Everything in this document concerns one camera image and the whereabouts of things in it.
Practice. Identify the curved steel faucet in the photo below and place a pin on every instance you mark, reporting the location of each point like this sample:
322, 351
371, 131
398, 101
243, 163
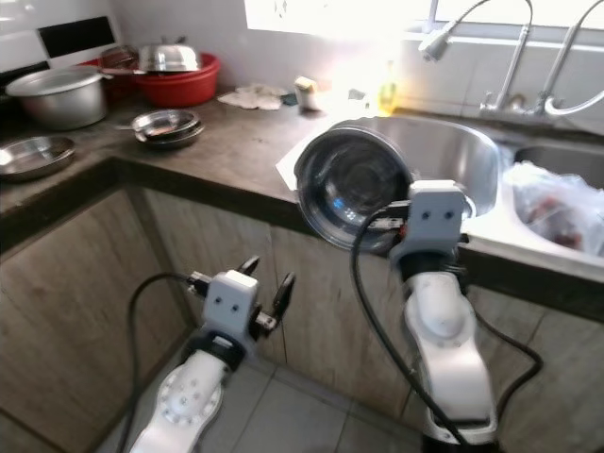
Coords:
555, 66

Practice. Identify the grey wood counter cabinet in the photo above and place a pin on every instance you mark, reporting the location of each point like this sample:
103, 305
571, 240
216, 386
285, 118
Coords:
326, 330

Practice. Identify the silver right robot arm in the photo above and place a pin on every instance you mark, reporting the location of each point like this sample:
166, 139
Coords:
453, 349

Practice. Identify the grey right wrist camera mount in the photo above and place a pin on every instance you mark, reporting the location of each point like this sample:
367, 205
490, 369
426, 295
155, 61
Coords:
434, 215

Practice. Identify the clear plastic bag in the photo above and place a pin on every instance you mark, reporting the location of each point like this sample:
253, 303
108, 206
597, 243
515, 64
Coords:
552, 203

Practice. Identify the red plastic dish rack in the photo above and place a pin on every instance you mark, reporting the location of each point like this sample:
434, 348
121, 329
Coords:
118, 87

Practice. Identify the stainless steel domed lid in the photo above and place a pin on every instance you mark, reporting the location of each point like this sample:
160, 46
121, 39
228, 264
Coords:
170, 58

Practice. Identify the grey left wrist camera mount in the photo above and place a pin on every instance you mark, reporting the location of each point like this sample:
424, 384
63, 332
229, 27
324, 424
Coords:
234, 302

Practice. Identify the large aluminium pot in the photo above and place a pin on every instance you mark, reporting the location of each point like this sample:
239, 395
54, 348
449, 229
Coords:
57, 102

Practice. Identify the white dish cloth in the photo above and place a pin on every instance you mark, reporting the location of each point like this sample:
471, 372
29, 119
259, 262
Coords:
253, 97

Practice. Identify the yellow dish soap bottle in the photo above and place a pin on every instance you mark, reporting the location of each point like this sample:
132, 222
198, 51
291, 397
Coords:
388, 94

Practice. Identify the red plastic basin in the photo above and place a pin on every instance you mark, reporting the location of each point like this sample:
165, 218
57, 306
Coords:
179, 87

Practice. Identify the wide stainless steel bowl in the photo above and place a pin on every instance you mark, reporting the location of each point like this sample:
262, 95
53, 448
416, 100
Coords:
57, 173

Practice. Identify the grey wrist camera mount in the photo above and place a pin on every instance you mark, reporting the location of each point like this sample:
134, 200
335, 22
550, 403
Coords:
434, 215
234, 302

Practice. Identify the small white bowl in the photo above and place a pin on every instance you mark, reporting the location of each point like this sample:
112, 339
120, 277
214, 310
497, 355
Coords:
307, 101

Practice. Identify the window with white frame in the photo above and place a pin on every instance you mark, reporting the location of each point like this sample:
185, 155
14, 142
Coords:
340, 17

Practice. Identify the steel faucet with spray head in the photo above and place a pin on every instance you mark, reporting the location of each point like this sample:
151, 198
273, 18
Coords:
439, 42

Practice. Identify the deep stainless steel bowl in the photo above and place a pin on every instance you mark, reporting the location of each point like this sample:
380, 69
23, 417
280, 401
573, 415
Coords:
354, 189

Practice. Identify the stainless steel double sink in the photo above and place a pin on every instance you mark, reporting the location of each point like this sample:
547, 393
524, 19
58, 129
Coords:
472, 151

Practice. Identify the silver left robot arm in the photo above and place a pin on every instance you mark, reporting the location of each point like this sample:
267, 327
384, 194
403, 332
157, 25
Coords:
184, 411

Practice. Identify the yellow sponge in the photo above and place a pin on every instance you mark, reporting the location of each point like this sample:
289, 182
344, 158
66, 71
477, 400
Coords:
304, 83

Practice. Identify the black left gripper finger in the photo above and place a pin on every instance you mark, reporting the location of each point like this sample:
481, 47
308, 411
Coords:
249, 266
284, 295

